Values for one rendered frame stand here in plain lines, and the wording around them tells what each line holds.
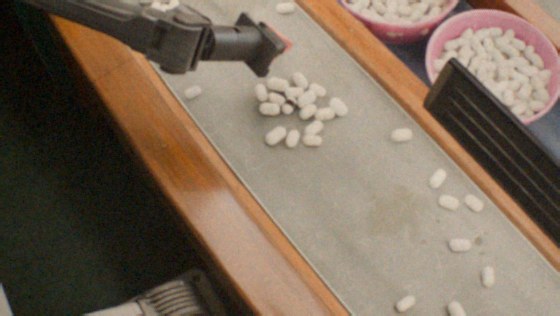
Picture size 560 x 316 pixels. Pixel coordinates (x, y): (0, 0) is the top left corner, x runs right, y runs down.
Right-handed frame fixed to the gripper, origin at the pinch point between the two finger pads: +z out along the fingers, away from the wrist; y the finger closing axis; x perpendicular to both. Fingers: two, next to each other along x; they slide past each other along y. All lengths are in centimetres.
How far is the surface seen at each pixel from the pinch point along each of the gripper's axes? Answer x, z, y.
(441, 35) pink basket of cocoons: -12.3, 24.5, -11.6
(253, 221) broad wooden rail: 18.3, -14.3, -21.4
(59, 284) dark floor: 104, 2, 30
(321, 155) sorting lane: 9.8, 0.0, -17.2
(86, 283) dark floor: 100, 7, 26
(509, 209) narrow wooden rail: -2.7, 11.3, -45.9
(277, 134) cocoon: 10.8, -4.3, -10.4
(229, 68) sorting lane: 11.0, -1.5, 7.8
